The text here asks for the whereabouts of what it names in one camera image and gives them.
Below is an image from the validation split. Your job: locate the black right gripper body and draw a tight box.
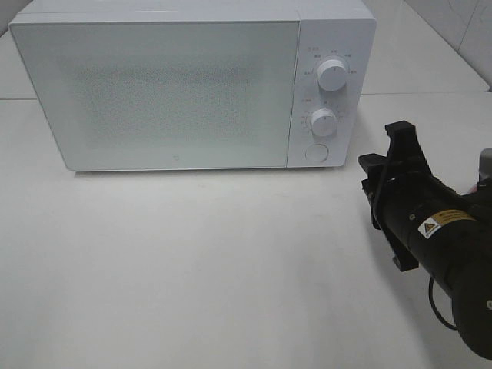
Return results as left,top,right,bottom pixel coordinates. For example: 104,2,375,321
362,150,454,271

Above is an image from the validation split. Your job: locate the round white door button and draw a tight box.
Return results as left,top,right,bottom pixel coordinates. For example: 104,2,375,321
305,144,329,163

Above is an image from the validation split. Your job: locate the white microwave door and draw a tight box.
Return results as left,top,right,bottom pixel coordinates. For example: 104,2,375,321
12,22,299,171

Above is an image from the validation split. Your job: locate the upper white power knob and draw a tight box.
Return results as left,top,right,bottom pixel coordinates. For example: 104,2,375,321
316,57,348,92

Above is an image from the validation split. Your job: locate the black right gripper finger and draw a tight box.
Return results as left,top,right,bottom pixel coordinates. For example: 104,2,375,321
385,121,421,154
358,153,387,178

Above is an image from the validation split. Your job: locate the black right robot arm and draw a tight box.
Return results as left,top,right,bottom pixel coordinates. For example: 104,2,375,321
358,121,491,359

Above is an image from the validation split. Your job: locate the white microwave oven body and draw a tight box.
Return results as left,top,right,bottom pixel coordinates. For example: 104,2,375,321
8,1,377,171

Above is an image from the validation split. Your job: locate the lower white timer knob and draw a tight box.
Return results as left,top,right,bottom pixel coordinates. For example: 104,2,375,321
308,108,338,137

